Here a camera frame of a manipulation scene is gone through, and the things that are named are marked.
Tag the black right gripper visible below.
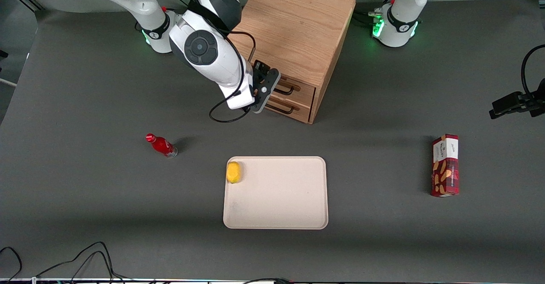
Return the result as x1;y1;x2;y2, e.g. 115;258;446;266
250;60;274;108

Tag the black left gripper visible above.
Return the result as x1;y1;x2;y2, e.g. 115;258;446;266
489;77;545;120

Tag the black metal drawer handle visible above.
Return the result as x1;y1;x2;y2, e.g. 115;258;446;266
272;82;295;96
266;101;295;115

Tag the wooden drawer cabinet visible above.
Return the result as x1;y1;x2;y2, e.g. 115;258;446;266
226;0;356;124

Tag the red plaid cookie box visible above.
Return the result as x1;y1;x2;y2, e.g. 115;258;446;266
430;134;460;198

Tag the yellow lemon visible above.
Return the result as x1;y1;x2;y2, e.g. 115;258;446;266
226;161;242;184

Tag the red bottle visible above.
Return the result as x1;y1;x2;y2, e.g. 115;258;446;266
145;133;178;158

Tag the beige rectangular tray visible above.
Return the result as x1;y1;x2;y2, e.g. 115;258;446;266
223;156;329;230

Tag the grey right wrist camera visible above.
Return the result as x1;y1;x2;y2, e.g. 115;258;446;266
252;68;282;115

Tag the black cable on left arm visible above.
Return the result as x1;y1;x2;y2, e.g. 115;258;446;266
521;44;545;95

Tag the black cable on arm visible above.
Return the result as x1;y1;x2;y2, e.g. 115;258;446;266
521;44;545;95
172;0;257;123

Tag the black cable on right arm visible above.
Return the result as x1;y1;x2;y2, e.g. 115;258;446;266
172;0;257;123

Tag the black left arm base cable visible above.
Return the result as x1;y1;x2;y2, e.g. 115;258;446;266
353;0;399;26

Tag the black floor cable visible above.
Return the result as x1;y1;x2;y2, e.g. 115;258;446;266
68;250;115;283
34;241;128;283
242;278;294;284
0;246;23;283

